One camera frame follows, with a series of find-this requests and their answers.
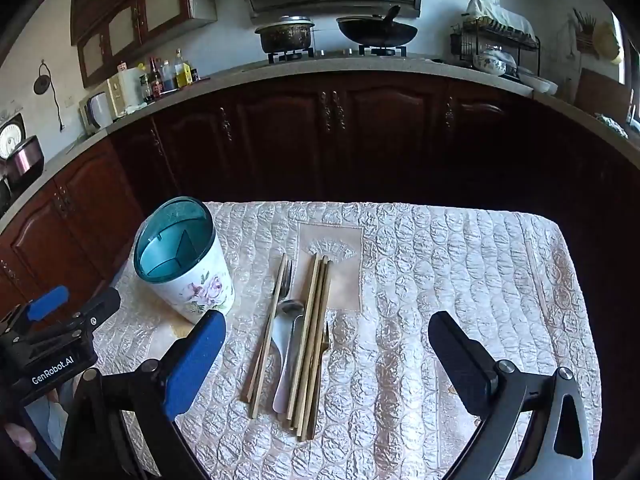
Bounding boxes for white cloth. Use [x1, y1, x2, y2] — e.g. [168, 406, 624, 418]
[467, 0, 536, 36]

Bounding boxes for floral white utensil holder cup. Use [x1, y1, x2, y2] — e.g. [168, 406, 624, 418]
[132, 197, 236, 326]

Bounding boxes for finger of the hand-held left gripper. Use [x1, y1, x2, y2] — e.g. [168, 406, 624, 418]
[74, 287, 122, 332]
[26, 285, 70, 322]

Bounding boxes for white round dial scale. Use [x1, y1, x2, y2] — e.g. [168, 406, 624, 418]
[0, 115, 26, 161]

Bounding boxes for large silver fork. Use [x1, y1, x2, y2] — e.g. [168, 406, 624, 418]
[257, 259, 295, 361]

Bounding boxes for person's left hand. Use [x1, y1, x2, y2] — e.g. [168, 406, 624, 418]
[4, 422, 37, 457]

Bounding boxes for gas stove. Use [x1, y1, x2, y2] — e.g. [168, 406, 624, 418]
[267, 46, 408, 64]

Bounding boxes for blue patterned bowl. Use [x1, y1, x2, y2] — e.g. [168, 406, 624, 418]
[472, 52, 518, 77]

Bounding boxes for yellow woven strainer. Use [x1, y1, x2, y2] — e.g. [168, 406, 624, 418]
[592, 22, 623, 63]

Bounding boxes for white quilted tablecloth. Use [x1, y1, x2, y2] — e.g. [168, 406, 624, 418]
[92, 201, 603, 480]

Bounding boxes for dark wood base cabinets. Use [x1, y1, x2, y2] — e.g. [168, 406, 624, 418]
[0, 70, 640, 361]

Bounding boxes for brown wall cabinet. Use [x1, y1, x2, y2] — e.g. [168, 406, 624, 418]
[70, 0, 218, 88]

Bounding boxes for silver metal spoon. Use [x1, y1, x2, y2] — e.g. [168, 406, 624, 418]
[277, 299, 307, 413]

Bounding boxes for white bowls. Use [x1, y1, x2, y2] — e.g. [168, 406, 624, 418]
[517, 67, 558, 95]

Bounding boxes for black wire dish rack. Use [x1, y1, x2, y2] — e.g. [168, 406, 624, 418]
[450, 15, 542, 81]

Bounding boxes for pink metallic rice cooker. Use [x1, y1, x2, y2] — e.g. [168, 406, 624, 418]
[10, 135, 45, 181]

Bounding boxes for brown wooden cutting board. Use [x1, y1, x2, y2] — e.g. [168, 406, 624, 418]
[575, 67, 633, 123]

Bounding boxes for metal cooking pot with lid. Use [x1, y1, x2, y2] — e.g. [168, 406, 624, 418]
[255, 15, 316, 55]

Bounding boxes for bundle of bamboo chopsticks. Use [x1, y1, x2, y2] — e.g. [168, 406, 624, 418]
[287, 253, 332, 442]

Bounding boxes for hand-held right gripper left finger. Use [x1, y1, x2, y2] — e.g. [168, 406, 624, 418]
[60, 309, 228, 480]

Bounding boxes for thin wooden chopstick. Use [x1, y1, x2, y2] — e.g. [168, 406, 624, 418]
[249, 255, 288, 419]
[241, 253, 287, 403]

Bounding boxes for wall chopstick holder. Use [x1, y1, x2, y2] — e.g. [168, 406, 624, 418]
[570, 7, 598, 53]

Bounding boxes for black wok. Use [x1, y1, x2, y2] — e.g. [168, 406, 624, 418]
[336, 5, 418, 47]

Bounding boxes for cream kitchen appliance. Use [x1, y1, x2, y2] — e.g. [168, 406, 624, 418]
[107, 67, 146, 118]

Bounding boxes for yellow oil bottle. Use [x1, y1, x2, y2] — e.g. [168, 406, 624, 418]
[175, 49, 193, 88]

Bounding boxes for grey stone countertop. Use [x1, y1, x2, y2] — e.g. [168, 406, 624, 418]
[0, 55, 640, 231]

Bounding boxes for black hanging cable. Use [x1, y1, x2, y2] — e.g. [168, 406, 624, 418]
[34, 60, 66, 133]

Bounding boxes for green dish cloth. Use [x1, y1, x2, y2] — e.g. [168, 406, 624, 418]
[595, 114, 628, 138]

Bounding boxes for light blue cloth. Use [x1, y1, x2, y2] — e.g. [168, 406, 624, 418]
[27, 394, 68, 463]

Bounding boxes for small white appliance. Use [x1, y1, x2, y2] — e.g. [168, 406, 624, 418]
[80, 91, 113, 135]

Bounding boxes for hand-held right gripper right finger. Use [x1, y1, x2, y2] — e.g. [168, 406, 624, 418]
[428, 311, 596, 480]

